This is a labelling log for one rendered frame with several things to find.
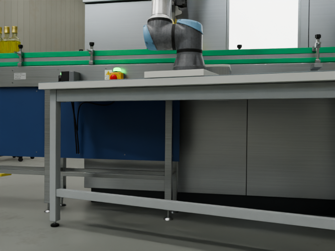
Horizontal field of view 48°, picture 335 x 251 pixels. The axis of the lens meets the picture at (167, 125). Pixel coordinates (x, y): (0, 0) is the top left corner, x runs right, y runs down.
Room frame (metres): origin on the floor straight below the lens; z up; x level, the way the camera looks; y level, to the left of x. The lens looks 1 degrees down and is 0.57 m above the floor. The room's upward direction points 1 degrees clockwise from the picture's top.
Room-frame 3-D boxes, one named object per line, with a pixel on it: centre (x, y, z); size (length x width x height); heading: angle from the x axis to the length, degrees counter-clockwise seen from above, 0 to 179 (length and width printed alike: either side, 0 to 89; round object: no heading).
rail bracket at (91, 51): (2.18, 0.45, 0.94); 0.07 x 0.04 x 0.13; 168
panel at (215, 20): (2.33, -0.34, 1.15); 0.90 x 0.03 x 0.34; 78
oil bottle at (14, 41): (2.47, 1.00, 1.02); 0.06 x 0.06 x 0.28; 78
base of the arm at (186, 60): (1.70, -0.10, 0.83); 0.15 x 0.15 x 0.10
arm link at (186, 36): (1.71, -0.09, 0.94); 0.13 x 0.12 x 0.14; 81
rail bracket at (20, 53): (2.28, 0.90, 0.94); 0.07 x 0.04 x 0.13; 168
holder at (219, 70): (2.01, -0.25, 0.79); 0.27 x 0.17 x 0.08; 168
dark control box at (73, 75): (2.18, 0.56, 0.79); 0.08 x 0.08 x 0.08; 78
